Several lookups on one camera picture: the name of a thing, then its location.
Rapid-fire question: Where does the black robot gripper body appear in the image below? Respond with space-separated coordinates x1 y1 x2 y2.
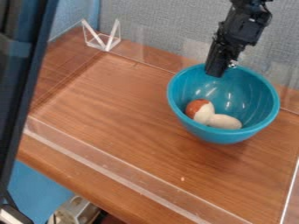
215 3 273 56

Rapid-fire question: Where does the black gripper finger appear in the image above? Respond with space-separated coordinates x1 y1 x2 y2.
205 43 245 78

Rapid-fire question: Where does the blue plastic bowl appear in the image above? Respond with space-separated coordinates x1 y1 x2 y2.
166 64 281 144

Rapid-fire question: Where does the white brown-capped toy mushroom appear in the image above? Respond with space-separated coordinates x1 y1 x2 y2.
185 99 242 130

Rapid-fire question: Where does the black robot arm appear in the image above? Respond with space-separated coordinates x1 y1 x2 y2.
0 0 273 224

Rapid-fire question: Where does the clear acrylic back barrier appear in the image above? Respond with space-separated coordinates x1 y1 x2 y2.
113 26 299 115

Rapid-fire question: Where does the clear acrylic barrier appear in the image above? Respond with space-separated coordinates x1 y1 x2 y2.
26 116 253 224
113 26 299 115

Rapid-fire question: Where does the clear acrylic front barrier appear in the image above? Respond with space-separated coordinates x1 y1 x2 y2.
26 116 253 224

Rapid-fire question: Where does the white device under table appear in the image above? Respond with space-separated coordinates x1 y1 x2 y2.
47 196 101 224

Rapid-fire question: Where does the clear acrylic corner bracket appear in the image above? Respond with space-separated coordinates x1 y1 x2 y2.
81 19 122 52

